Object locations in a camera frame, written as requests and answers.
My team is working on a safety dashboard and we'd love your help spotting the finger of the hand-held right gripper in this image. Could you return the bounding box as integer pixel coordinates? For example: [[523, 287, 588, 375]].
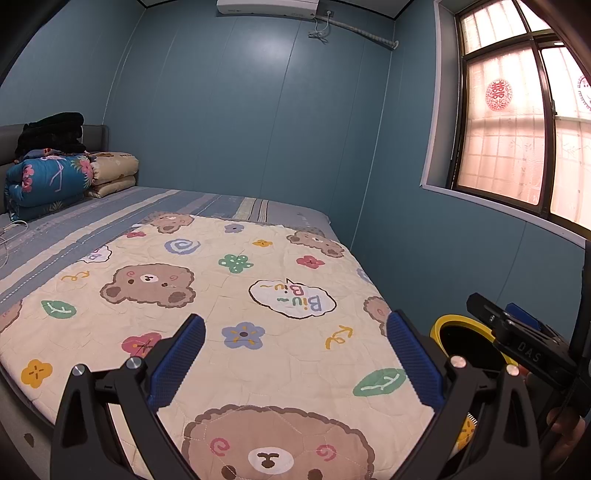
[[505, 302, 555, 337], [466, 292, 511, 337]]

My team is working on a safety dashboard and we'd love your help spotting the grey padded headboard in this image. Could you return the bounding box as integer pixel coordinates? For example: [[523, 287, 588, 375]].
[[0, 124, 109, 215]]

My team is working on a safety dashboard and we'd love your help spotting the wrapped air conditioner pipe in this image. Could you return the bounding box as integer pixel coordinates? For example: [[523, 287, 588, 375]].
[[330, 19, 399, 49]]

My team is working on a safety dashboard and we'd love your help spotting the air conditioner power cord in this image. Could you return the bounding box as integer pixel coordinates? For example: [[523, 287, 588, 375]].
[[308, 10, 334, 43]]

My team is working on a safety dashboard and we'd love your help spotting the yellow rimmed black bin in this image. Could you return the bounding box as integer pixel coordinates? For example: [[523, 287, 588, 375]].
[[429, 315, 520, 453]]

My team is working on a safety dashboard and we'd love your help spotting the white air conditioner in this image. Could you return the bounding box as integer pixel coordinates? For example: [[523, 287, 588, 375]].
[[216, 0, 320, 19]]

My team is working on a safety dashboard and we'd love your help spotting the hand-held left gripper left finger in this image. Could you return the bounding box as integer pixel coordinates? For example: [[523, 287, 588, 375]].
[[51, 314, 207, 480]]

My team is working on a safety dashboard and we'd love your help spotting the black clothing pile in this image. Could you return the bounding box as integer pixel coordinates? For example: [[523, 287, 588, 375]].
[[15, 112, 88, 160]]

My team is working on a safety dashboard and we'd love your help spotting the folded beige quilt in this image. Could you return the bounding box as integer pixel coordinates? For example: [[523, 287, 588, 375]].
[[88, 151, 139, 199]]

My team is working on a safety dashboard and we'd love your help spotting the bear print cream blanket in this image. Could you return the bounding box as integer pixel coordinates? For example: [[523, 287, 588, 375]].
[[0, 213, 439, 480]]

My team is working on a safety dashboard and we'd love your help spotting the white charging cable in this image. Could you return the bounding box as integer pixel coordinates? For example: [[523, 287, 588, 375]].
[[0, 220, 28, 268]]

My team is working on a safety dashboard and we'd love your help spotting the folded blue floral quilt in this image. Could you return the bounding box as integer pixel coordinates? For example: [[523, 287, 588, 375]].
[[4, 151, 95, 221]]

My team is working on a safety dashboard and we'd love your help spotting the person's right hand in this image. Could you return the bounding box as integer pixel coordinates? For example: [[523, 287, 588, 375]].
[[546, 406, 591, 480]]

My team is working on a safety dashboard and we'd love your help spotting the dark framed window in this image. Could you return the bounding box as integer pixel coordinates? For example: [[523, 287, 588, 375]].
[[450, 0, 591, 232]]

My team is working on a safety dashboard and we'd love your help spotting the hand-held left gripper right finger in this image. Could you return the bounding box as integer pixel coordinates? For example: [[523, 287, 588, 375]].
[[387, 310, 541, 480]]

